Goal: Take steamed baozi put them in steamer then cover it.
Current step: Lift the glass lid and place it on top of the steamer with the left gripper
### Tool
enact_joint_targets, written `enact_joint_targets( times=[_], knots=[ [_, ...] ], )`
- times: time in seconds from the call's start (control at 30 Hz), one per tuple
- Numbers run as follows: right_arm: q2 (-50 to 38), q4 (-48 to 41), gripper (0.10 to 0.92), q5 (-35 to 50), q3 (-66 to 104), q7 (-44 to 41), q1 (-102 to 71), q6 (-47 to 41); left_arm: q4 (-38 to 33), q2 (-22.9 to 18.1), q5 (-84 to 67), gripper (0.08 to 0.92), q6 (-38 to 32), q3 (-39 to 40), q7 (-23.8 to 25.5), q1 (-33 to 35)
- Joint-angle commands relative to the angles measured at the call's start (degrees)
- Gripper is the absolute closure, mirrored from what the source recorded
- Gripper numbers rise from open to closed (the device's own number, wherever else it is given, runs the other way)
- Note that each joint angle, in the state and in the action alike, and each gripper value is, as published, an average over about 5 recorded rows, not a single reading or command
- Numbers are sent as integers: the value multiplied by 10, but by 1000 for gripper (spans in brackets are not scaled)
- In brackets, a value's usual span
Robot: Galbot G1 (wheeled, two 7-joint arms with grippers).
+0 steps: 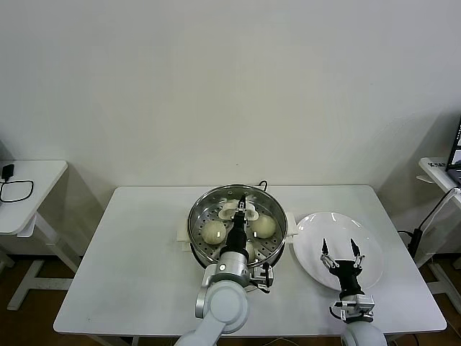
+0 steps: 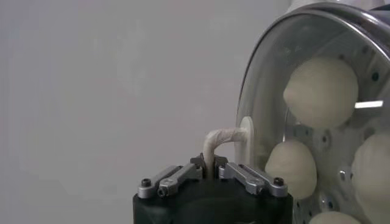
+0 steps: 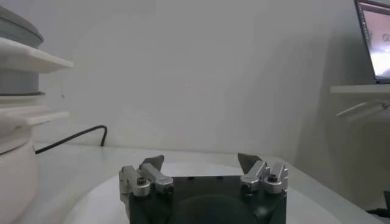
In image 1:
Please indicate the stainless steel steamer basket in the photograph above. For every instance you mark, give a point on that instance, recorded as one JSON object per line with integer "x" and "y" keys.
{"x": 292, "y": 223}

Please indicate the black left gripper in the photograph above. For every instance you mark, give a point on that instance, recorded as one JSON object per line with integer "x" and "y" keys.
{"x": 236, "y": 239}

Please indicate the white steamed baozi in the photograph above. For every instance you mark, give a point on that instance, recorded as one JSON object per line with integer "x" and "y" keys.
{"x": 264, "y": 227}
{"x": 213, "y": 232}
{"x": 251, "y": 248}

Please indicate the black power adapter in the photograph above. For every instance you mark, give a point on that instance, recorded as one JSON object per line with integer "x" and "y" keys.
{"x": 7, "y": 172}

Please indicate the cream electric cooker pot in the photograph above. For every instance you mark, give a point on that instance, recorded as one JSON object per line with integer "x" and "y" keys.
{"x": 184, "y": 247}

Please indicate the white round plate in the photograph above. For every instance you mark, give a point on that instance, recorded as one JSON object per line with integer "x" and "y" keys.
{"x": 309, "y": 245}

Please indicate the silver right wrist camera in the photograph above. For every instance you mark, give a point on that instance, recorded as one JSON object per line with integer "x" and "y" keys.
{"x": 356, "y": 306}

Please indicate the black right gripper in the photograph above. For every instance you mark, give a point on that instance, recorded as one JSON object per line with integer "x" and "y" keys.
{"x": 347, "y": 275}

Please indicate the white side table with adapter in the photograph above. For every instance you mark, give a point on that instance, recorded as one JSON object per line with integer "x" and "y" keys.
{"x": 39, "y": 180}

